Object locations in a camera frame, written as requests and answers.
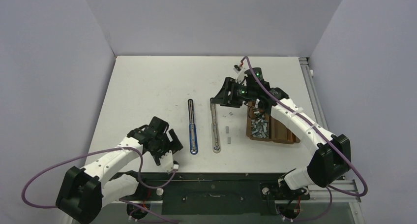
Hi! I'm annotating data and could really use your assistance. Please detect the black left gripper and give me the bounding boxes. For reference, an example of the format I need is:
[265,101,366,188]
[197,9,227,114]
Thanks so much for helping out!
[150,129,181,165]

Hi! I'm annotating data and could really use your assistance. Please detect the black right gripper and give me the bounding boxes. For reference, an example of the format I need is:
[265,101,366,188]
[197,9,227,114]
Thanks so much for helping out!
[212,77,257,108]

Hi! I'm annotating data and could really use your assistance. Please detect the brown wooden tray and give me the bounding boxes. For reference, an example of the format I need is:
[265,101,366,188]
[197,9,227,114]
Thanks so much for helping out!
[245,101,300,144]

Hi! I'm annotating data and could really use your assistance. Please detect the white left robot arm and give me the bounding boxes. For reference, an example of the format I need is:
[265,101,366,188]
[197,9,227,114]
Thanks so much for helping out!
[56,117,183,224]

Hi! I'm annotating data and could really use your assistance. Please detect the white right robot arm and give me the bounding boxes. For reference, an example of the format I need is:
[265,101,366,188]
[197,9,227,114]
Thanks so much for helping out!
[210,67,351,198]

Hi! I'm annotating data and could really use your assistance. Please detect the pile of grey staples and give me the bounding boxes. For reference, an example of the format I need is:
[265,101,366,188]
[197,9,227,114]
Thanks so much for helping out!
[250,113,269,139]

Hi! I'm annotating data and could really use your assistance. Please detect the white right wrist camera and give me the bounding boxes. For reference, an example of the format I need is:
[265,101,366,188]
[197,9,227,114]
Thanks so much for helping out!
[234,63,246,84]

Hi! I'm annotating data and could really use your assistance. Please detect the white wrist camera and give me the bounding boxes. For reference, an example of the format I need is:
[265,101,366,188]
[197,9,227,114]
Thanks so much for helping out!
[160,150,179,173]
[234,63,246,84]

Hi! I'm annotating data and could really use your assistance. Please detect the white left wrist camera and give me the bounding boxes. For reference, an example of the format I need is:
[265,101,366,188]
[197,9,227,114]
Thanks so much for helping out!
[160,150,179,173]

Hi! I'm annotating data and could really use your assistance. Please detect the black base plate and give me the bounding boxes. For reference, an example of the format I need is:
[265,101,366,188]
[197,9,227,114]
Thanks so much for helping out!
[114,172,344,216]

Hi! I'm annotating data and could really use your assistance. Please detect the aluminium rail frame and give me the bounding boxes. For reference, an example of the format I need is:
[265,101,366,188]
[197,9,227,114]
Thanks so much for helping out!
[66,57,365,224]

